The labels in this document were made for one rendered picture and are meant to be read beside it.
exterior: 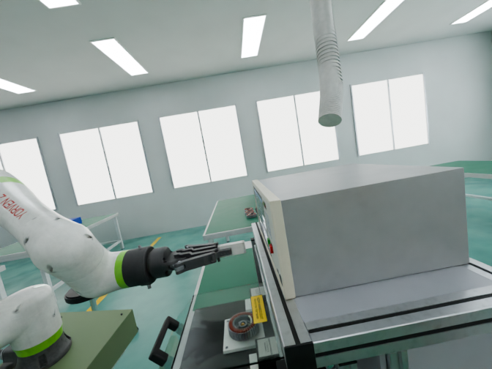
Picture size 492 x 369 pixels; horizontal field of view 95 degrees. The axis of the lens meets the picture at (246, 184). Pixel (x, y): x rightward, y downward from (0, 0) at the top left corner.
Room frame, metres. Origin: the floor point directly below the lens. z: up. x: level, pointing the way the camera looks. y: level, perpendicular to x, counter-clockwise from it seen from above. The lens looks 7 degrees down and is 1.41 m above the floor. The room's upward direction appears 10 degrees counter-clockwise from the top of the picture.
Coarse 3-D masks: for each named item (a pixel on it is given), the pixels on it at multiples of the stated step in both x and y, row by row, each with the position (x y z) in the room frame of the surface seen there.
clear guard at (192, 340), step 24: (240, 288) 0.57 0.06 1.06; (264, 288) 0.55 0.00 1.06; (192, 312) 0.51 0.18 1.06; (216, 312) 0.49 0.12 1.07; (240, 312) 0.48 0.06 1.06; (192, 336) 0.43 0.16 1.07; (216, 336) 0.42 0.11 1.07; (240, 336) 0.41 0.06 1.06; (264, 336) 0.40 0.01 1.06; (168, 360) 0.40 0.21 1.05; (192, 360) 0.37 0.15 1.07; (216, 360) 0.36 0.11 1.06; (240, 360) 0.35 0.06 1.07; (264, 360) 0.35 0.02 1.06
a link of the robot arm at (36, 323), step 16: (32, 288) 0.72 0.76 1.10; (48, 288) 0.73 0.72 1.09; (0, 304) 0.65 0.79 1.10; (16, 304) 0.65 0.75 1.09; (32, 304) 0.67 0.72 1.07; (48, 304) 0.71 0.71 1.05; (0, 320) 0.62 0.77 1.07; (16, 320) 0.64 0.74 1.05; (32, 320) 0.66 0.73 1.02; (48, 320) 0.70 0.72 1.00; (0, 336) 0.60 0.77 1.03; (16, 336) 0.64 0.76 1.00; (32, 336) 0.66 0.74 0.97; (48, 336) 0.69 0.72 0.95; (16, 352) 0.66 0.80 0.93; (32, 352) 0.66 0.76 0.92
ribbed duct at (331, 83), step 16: (320, 0) 1.81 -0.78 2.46; (320, 16) 1.81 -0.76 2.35; (320, 32) 1.81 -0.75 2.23; (320, 48) 1.80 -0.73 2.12; (336, 48) 1.77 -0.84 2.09; (320, 64) 1.79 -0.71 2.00; (336, 64) 1.73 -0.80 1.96; (320, 80) 1.77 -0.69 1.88; (336, 80) 1.69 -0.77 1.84; (320, 96) 1.73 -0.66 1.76; (336, 96) 1.64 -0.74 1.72; (320, 112) 1.65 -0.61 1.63; (336, 112) 1.58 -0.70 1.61
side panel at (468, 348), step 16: (480, 336) 0.33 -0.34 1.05; (400, 352) 0.32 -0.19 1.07; (416, 352) 0.33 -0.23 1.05; (432, 352) 0.33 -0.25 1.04; (448, 352) 0.33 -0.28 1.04; (464, 352) 0.33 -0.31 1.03; (480, 352) 0.33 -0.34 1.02; (400, 368) 0.32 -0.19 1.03; (416, 368) 0.33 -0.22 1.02; (432, 368) 0.33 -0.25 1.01; (448, 368) 0.33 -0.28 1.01; (464, 368) 0.33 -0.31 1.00; (480, 368) 0.33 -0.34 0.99
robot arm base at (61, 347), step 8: (64, 336) 0.75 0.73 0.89; (56, 344) 0.71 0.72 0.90; (64, 344) 0.73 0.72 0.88; (0, 352) 0.71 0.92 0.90; (8, 352) 0.69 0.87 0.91; (40, 352) 0.67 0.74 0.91; (48, 352) 0.68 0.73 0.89; (56, 352) 0.70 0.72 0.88; (64, 352) 0.71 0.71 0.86; (8, 360) 0.69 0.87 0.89; (16, 360) 0.68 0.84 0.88; (24, 360) 0.66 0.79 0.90; (32, 360) 0.66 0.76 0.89; (40, 360) 0.67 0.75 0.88; (48, 360) 0.68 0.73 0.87; (56, 360) 0.69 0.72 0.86; (0, 368) 0.67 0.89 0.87; (8, 368) 0.68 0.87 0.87; (16, 368) 0.66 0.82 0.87; (24, 368) 0.65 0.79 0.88; (32, 368) 0.65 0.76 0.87; (40, 368) 0.66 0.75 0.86
